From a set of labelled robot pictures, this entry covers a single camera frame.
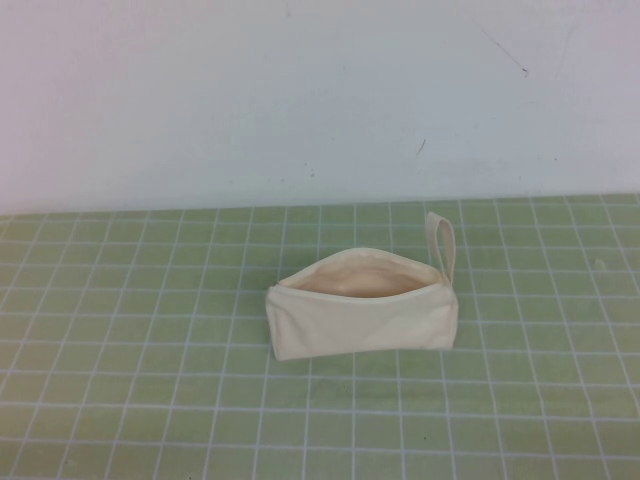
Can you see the green grid cutting mat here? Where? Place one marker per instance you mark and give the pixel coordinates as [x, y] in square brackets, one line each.
[100, 325]

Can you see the cream canvas pencil case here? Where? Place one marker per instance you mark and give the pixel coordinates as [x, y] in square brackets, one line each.
[350, 325]

